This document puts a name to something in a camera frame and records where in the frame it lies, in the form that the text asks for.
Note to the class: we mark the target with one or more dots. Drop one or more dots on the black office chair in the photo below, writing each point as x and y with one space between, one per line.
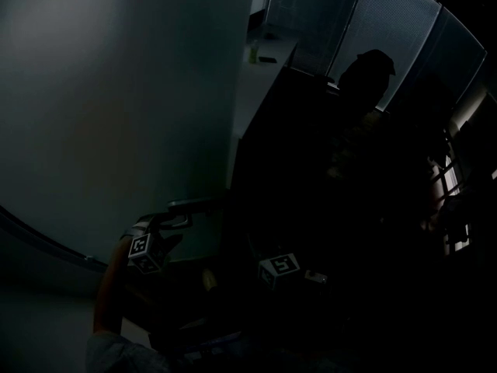
367 80

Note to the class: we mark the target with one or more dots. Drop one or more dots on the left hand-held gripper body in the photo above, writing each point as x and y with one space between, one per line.
145 247

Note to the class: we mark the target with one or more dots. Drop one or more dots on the long white desk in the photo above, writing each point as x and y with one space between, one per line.
260 80

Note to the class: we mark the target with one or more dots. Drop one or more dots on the black phone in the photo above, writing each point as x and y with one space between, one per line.
267 59

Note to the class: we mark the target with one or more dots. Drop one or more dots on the green bottle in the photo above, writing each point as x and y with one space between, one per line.
253 53

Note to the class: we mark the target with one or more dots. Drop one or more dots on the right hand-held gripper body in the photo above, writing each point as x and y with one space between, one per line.
281 268

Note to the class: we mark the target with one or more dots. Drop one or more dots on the person's left forearm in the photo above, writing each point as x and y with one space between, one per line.
108 286

